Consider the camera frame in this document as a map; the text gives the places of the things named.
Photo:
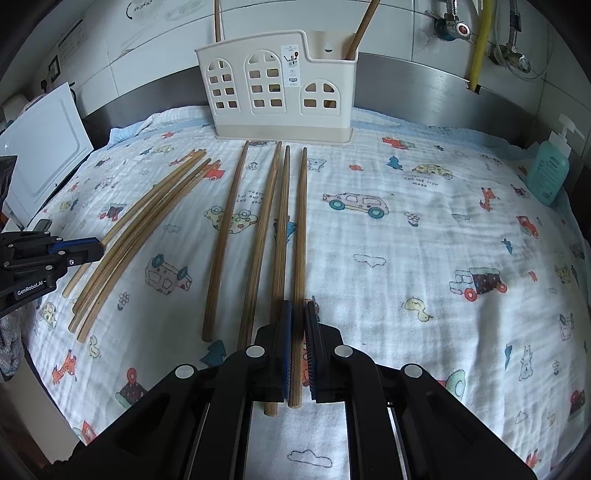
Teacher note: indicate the metal valve with red knob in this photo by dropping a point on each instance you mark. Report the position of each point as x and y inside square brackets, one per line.
[455, 27]

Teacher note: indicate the white cartoon printed cloth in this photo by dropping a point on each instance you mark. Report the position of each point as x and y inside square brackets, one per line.
[415, 240]

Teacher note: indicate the white plastic board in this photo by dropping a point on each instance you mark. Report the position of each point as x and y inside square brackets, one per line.
[41, 152]

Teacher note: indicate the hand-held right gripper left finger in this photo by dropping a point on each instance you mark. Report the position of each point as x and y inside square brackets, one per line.
[287, 350]

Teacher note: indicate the wooden chopstick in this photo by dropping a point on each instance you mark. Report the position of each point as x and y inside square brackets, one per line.
[217, 21]
[362, 27]
[85, 331]
[79, 300]
[69, 286]
[226, 240]
[261, 244]
[280, 230]
[76, 321]
[300, 230]

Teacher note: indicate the wall socket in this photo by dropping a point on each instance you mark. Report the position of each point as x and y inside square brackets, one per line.
[54, 67]

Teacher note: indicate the teal soap pump bottle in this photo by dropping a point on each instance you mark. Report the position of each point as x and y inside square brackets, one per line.
[549, 175]

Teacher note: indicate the light blue towel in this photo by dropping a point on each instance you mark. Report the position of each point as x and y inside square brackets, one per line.
[438, 129]

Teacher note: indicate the metal pipe valve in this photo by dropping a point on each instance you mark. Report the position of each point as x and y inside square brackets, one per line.
[512, 57]

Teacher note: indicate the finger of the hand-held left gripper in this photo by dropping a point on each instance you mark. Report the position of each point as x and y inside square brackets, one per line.
[57, 247]
[87, 256]

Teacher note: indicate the printed wall label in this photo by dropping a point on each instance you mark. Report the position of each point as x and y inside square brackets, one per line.
[73, 41]

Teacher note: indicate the cream plastic chopstick holder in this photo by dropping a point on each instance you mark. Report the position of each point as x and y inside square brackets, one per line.
[293, 106]

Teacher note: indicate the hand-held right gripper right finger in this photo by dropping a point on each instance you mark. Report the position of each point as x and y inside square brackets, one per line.
[308, 350]

